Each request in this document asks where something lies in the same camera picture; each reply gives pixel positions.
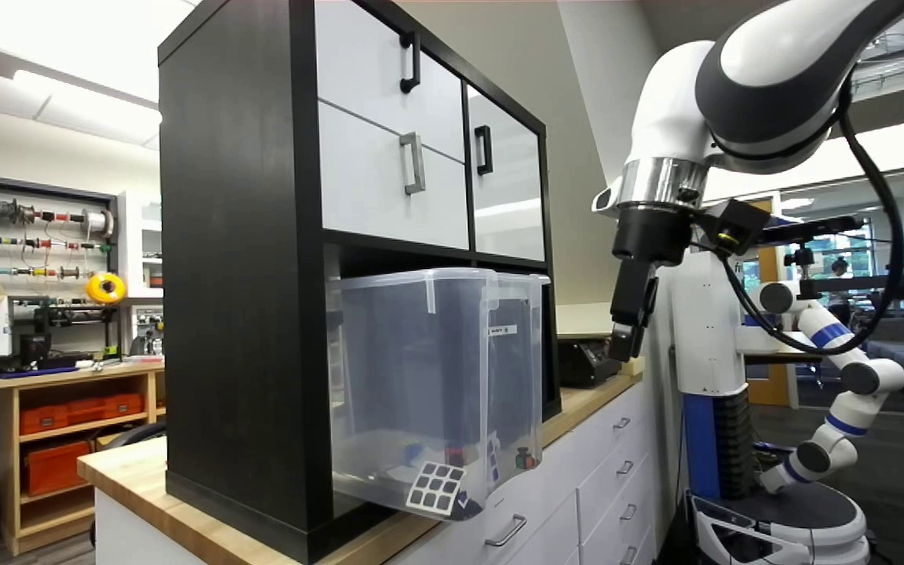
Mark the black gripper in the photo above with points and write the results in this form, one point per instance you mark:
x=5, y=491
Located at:
x=655, y=233

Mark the black workbench machine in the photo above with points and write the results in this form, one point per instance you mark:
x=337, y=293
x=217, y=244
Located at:
x=40, y=335

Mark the large red bin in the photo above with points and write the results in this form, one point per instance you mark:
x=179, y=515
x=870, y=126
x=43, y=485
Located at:
x=56, y=469

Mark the wide red bin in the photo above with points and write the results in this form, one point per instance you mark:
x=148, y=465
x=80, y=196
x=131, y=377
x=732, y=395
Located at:
x=108, y=405

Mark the black shelf cabinet frame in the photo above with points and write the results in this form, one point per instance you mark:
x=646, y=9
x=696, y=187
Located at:
x=235, y=262

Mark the wooden workbench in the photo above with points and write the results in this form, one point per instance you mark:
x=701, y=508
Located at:
x=56, y=375

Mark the clear plastic storage box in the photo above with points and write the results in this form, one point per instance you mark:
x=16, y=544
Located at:
x=431, y=388

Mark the yellow spool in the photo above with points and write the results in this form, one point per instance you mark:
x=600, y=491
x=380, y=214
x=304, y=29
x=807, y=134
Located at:
x=108, y=289

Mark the white cabinet door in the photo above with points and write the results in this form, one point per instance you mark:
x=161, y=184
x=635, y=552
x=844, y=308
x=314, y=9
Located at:
x=515, y=200

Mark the white counter cabinet wood top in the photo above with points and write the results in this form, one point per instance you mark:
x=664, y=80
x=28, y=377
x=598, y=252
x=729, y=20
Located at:
x=558, y=491

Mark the small red bin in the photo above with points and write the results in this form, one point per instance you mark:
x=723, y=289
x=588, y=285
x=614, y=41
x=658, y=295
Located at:
x=46, y=420

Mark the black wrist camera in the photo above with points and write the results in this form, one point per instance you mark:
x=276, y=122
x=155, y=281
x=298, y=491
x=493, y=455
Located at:
x=736, y=223

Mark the white blue mobile robot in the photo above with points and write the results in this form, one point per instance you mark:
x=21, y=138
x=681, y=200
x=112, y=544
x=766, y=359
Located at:
x=709, y=335

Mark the grey tool pegboard rack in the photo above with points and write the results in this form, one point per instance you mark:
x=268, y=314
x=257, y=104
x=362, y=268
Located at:
x=47, y=223

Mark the black device on counter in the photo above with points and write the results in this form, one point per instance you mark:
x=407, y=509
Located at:
x=583, y=364

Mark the white card with dark squares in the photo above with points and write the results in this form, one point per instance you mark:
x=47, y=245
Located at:
x=437, y=488

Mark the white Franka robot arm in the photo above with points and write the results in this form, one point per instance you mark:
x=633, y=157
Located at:
x=766, y=72

